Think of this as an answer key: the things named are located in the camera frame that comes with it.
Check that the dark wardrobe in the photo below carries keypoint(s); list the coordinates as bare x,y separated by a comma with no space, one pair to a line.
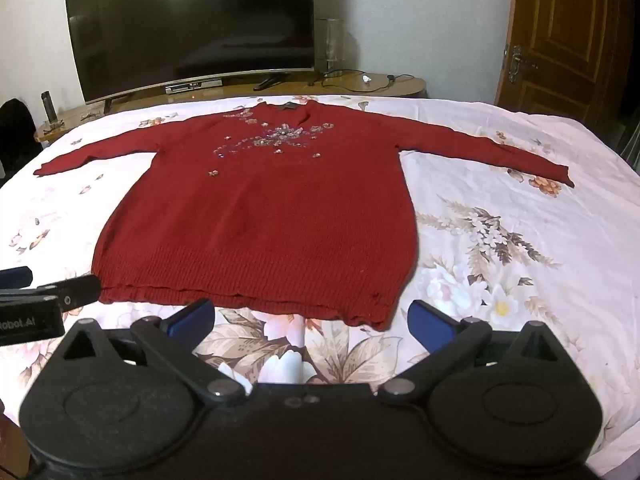
631,140

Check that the red knit sweater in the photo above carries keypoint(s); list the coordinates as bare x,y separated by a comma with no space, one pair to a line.
260,210

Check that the silver set-top box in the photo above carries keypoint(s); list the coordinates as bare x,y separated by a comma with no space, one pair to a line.
194,87

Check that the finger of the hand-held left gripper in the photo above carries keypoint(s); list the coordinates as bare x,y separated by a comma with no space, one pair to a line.
15,276
75,290

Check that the floral bed sheet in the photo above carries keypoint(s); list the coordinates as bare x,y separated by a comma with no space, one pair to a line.
500,260

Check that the eyeglasses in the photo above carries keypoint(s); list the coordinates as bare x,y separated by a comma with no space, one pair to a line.
90,116

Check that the black flat television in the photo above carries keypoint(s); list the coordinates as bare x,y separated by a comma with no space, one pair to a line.
190,20

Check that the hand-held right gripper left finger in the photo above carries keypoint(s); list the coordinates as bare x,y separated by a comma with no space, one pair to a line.
194,318

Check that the black remote control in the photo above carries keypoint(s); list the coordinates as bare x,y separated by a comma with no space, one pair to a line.
47,106

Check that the wooden television bench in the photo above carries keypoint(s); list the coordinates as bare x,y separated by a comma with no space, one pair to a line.
350,89

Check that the brown wooden door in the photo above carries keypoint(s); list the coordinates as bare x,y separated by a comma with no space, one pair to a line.
565,35

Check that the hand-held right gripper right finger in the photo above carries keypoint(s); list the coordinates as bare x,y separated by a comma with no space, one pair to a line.
429,324

